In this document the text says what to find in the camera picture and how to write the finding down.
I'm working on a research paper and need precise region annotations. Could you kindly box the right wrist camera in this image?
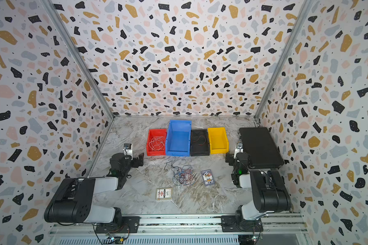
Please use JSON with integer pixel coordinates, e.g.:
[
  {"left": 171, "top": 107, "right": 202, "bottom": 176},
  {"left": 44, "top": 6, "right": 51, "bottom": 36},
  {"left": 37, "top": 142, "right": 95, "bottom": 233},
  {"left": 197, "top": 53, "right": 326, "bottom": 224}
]
[{"left": 234, "top": 142, "right": 244, "bottom": 159}]

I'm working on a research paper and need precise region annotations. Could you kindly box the blue plastic bin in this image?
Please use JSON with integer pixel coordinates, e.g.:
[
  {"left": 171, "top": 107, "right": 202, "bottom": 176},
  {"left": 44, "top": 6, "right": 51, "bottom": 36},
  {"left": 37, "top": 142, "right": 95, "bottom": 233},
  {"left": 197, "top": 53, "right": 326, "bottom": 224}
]
[{"left": 165, "top": 120, "right": 192, "bottom": 157}]

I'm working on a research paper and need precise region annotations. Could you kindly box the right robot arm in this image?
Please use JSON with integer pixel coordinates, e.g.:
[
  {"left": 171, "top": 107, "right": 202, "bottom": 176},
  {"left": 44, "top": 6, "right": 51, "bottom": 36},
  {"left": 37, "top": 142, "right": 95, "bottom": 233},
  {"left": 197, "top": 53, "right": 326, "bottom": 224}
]
[{"left": 221, "top": 152, "right": 291, "bottom": 232}]

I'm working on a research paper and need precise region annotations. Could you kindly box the blue playing card box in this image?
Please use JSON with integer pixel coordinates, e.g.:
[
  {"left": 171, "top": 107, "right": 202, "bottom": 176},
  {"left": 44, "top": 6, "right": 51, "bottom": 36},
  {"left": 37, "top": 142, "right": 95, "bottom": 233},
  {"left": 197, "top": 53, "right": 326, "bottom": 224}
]
[{"left": 201, "top": 169, "right": 215, "bottom": 186}]

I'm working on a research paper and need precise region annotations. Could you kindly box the cable pile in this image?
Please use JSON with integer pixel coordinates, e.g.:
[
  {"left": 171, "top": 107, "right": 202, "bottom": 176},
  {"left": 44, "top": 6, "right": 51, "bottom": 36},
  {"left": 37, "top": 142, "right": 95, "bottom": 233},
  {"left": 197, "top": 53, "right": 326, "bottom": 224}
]
[{"left": 165, "top": 159, "right": 198, "bottom": 187}]

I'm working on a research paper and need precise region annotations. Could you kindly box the black plastic bin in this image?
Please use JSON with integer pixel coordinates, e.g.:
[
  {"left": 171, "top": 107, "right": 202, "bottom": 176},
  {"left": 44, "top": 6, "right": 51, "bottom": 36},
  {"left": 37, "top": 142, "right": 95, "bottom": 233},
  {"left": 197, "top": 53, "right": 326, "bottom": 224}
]
[{"left": 190, "top": 129, "right": 210, "bottom": 156}]

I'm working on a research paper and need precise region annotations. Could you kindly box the white cable in red bin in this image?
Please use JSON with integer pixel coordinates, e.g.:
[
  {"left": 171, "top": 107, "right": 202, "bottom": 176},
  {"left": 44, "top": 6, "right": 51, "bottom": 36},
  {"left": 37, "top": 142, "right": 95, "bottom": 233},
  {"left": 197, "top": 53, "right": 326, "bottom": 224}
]
[{"left": 149, "top": 136, "right": 166, "bottom": 151}]

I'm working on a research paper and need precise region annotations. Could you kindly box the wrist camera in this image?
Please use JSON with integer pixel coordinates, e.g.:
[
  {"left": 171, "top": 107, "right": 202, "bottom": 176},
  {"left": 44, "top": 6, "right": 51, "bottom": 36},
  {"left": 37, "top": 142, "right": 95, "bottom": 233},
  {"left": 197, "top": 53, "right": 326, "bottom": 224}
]
[
  {"left": 123, "top": 143, "right": 133, "bottom": 157},
  {"left": 234, "top": 142, "right": 244, "bottom": 159}
]

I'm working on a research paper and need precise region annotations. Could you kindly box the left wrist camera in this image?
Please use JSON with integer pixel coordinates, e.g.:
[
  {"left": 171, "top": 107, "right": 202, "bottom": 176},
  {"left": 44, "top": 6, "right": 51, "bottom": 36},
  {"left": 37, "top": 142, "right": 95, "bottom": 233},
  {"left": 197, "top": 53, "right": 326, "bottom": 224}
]
[{"left": 123, "top": 143, "right": 133, "bottom": 157}]

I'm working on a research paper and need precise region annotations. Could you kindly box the black briefcase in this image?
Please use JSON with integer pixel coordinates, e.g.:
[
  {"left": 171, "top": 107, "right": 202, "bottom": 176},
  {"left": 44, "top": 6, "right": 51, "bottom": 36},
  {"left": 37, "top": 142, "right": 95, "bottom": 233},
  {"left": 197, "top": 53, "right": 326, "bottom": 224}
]
[{"left": 239, "top": 127, "right": 284, "bottom": 169}]

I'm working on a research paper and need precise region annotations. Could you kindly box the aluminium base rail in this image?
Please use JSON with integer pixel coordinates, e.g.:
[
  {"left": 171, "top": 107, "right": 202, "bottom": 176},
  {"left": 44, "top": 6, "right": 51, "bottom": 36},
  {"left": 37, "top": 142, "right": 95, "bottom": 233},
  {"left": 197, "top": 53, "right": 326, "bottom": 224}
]
[{"left": 49, "top": 213, "right": 312, "bottom": 245}]

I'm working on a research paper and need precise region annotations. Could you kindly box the red plastic bin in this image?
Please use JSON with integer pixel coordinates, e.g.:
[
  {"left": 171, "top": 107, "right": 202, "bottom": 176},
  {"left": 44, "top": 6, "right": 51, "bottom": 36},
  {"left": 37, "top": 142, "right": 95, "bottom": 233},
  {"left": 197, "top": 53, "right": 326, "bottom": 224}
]
[{"left": 146, "top": 129, "right": 167, "bottom": 156}]

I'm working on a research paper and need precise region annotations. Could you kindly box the yellow plastic bin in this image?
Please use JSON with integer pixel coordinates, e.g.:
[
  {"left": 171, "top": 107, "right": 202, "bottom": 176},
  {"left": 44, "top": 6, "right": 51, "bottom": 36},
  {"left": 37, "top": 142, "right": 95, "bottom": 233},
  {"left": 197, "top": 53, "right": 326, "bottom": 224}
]
[{"left": 208, "top": 127, "right": 229, "bottom": 154}]

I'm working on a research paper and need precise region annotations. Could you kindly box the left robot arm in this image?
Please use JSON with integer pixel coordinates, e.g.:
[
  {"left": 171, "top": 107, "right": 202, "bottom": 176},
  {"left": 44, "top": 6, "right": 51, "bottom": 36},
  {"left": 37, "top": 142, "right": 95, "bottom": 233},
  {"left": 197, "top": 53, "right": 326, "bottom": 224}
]
[{"left": 44, "top": 153, "right": 144, "bottom": 227}]

